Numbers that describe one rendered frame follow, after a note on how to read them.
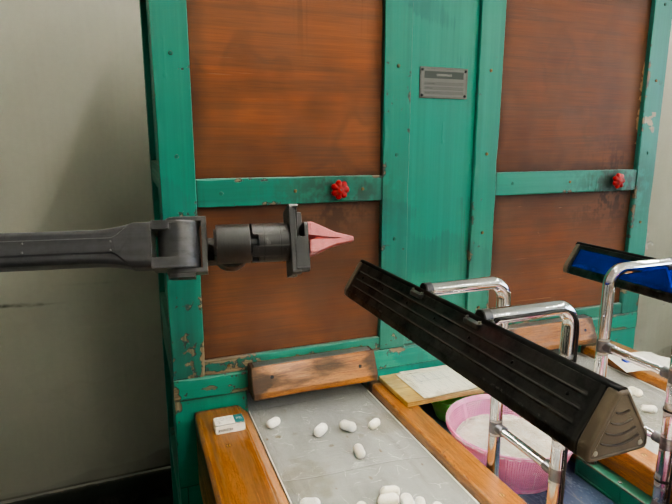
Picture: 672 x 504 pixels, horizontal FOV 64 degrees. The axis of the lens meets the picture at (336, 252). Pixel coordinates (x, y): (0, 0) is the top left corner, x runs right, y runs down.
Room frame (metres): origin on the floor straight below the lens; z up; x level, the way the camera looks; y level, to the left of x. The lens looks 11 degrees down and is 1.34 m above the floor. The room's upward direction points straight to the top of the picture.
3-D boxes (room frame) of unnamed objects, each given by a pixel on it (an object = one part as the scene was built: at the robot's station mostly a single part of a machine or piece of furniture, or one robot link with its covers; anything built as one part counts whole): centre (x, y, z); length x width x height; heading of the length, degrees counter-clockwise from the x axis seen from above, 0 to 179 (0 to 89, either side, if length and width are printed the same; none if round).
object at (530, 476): (1.02, -0.36, 0.72); 0.27 x 0.27 x 0.10
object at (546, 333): (1.39, -0.58, 0.83); 0.30 x 0.06 x 0.07; 111
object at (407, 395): (1.22, -0.29, 0.77); 0.33 x 0.15 x 0.01; 111
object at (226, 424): (1.01, 0.22, 0.77); 0.06 x 0.04 x 0.02; 111
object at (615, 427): (0.76, -0.16, 1.08); 0.62 x 0.08 x 0.07; 21
